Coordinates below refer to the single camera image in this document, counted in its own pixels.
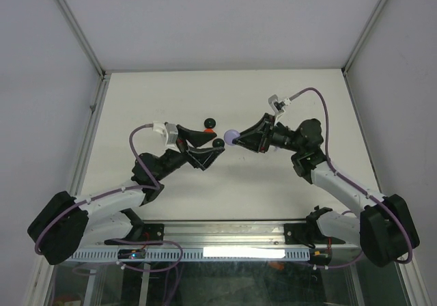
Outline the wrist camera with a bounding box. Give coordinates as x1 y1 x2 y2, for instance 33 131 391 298
152 122 179 152
268 94 291 124

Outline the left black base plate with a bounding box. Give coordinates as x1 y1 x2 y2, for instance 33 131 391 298
137 223 165 247

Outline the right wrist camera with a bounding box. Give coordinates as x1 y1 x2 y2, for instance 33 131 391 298
268 94 291 124

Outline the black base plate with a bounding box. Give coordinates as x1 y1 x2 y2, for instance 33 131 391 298
137 223 165 247
283 223 315 249

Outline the black charging case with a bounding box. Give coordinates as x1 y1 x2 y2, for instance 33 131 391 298
212 138 225 148
203 117 216 130

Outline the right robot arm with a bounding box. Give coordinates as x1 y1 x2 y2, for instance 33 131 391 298
225 113 420 267

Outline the white slotted cable duct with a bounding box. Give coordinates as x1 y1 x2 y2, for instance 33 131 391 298
69 247 310 262

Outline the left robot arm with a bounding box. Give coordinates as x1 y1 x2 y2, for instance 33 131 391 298
27 122 225 265

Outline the purple charging case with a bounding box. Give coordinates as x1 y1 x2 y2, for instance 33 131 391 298
223 129 240 145

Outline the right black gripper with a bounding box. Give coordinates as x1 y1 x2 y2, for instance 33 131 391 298
232 113 304 154

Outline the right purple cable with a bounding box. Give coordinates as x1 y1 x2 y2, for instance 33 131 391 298
288 87 413 271

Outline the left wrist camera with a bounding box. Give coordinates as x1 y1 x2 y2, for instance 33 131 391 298
152 122 179 152

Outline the right aluminium frame post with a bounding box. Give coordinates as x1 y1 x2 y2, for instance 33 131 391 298
341 0 390 77

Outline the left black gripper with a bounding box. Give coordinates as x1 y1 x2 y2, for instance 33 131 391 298
154 126 225 181

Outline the aluminium mounting rail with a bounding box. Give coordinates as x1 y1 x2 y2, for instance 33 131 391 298
80 219 409 252

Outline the left aluminium frame post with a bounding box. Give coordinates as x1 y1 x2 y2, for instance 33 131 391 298
54 0 106 79

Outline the purple cable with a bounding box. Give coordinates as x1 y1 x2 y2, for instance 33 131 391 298
288 87 413 271
34 123 187 306

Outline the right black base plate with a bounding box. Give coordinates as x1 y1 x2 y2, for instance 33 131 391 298
283 223 315 249

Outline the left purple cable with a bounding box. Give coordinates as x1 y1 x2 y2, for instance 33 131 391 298
34 123 187 306

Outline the aluminium frame post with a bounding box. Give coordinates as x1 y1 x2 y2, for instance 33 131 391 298
54 0 106 79
341 0 390 77

